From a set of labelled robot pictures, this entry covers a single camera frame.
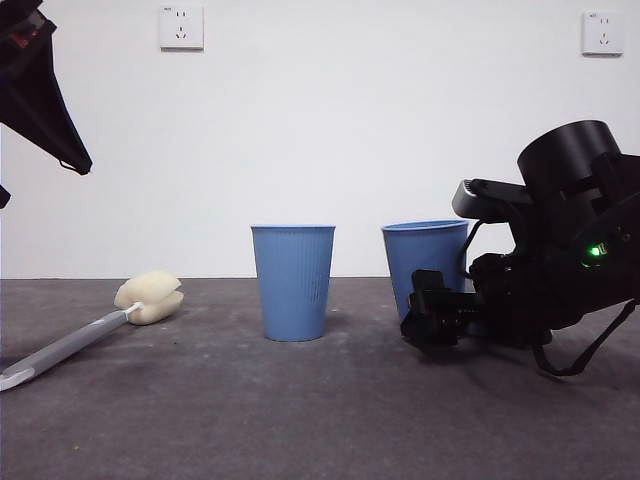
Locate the sponge cup brush grey handle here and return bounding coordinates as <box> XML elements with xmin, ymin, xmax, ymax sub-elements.
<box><xmin>0</xmin><ymin>269</ymin><xmax>185</xmax><ymax>393</ymax></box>

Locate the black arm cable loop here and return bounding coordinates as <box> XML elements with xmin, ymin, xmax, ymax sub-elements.
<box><xmin>530</xmin><ymin>299</ymin><xmax>640</xmax><ymax>378</ymax></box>

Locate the white wall socket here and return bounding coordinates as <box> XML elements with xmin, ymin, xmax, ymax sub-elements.
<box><xmin>581</xmin><ymin>10</ymin><xmax>626</xmax><ymax>57</ymax></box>
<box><xmin>159</xmin><ymin>3</ymin><xmax>205</xmax><ymax>51</ymax></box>

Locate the blue ribbed plastic cup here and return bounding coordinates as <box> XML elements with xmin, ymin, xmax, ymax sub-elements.
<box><xmin>381</xmin><ymin>218</ymin><xmax>472</xmax><ymax>324</ymax></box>
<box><xmin>250</xmin><ymin>224</ymin><xmax>337</xmax><ymax>343</ymax></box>

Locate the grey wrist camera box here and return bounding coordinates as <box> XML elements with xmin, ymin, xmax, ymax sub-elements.
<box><xmin>451</xmin><ymin>178</ymin><xmax>534</xmax><ymax>222</ymax></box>

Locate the thin black camera cable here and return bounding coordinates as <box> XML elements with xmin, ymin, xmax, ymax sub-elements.
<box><xmin>455</xmin><ymin>218</ymin><xmax>485</xmax><ymax>281</ymax></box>

